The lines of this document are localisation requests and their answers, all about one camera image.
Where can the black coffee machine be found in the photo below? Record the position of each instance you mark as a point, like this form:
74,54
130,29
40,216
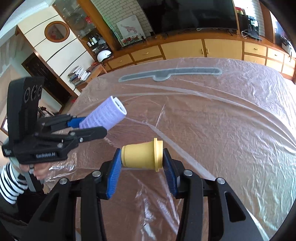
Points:
249,27

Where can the white helmet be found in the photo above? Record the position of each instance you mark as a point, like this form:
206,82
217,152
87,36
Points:
104,54

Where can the round wall picture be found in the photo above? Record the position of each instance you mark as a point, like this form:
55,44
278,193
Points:
57,31

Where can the lavender hair roller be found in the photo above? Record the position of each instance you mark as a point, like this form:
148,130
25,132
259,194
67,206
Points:
108,114

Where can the left hand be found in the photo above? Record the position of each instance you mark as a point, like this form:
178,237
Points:
40,170

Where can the striped sleeve forearm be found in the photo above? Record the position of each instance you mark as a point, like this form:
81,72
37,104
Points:
13,183

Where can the wooden tv cabinet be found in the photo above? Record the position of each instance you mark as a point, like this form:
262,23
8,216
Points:
215,44

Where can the black flat television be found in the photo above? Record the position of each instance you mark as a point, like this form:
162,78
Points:
168,16

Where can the grey table edge strip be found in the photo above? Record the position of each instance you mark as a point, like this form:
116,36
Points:
164,74

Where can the stack of books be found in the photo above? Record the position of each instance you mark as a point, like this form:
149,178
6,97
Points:
78,75

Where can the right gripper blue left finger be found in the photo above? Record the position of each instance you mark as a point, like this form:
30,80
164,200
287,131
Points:
55,217

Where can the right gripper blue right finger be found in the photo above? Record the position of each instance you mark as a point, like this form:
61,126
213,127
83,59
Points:
228,218

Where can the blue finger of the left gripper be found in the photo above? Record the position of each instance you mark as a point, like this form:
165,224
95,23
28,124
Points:
89,134
75,122

